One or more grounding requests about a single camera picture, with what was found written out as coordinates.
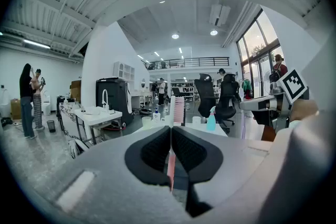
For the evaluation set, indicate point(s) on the black mezzanine railing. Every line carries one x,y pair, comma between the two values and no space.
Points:
189,61

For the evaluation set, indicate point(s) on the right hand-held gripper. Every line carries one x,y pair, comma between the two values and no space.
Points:
292,86

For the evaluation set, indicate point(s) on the marble pattern counter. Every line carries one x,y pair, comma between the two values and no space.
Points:
67,118

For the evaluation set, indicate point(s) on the black office chair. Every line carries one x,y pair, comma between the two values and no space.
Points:
228,102
206,97

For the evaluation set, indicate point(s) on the black mesh trash bin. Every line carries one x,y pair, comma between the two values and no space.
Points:
51,126

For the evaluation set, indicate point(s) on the brown wooden cabinet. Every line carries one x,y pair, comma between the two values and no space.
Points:
268,133

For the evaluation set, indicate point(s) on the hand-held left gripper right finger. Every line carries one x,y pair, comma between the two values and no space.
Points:
194,154

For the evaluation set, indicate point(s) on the storage shelving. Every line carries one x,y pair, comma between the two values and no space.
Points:
182,89

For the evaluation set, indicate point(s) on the clothes rack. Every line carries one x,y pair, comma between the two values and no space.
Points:
246,87

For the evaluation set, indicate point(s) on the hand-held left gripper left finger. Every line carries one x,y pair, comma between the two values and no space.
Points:
155,149

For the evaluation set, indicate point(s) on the white sink counter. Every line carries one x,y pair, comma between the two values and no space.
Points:
97,115

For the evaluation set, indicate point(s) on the black robot vacuum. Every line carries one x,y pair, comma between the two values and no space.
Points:
145,112

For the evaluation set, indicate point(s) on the cream cup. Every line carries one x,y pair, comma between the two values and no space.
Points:
196,120

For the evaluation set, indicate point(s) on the white cubby cabinet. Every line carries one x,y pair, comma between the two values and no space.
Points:
123,70

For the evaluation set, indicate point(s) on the white vanity desk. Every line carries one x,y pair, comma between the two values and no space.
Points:
140,98

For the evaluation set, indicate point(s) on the yellow-green translucent cup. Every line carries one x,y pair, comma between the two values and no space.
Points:
147,123

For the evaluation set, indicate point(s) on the blue pump soap bottle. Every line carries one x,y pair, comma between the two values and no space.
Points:
156,116

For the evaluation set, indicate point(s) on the person's right forearm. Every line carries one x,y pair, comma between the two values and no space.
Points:
305,110

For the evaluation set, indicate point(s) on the ceiling air conditioner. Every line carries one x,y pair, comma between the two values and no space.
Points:
220,14

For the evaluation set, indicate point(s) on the standing fan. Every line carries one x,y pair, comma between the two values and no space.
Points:
267,78

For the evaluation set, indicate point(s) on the cardboard box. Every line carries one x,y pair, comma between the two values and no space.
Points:
76,90
15,108

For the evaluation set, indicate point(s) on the clear pinkish cup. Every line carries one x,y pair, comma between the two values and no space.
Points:
166,121

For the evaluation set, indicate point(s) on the white curved faucet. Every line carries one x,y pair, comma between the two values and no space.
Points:
105,94

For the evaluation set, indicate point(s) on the teal spray bottle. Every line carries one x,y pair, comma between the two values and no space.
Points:
211,120

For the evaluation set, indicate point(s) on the glass window doors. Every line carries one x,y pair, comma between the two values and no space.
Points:
258,55

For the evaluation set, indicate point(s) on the fluorescent ceiling light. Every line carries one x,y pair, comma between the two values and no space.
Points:
36,44

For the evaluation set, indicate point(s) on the oval mirror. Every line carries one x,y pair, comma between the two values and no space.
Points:
143,83

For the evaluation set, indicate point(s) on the black and white appliance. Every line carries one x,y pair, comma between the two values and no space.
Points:
113,97

